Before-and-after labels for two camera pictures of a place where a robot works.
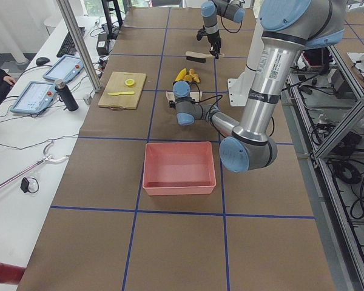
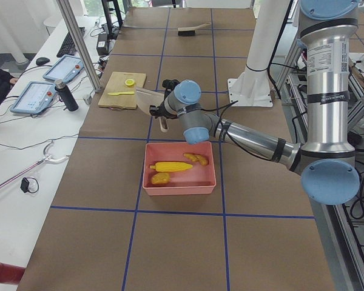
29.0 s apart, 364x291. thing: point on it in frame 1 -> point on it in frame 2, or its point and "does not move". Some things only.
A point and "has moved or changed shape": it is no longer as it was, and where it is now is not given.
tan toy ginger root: (195, 76) -> (197, 158)
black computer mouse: (42, 60) does not move
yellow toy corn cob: (181, 75) -> (170, 166)
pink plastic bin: (178, 168) does not move
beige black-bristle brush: (199, 57) -> (190, 31)
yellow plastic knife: (117, 93) does not move
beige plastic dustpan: (196, 96) has moved or changed shape
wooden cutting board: (122, 90) does not move
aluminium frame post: (94, 80) does not move
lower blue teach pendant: (36, 98) does not move
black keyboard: (68, 48) does not move
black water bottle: (65, 96) does not move
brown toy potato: (187, 77) -> (159, 178)
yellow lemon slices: (130, 82) does not move
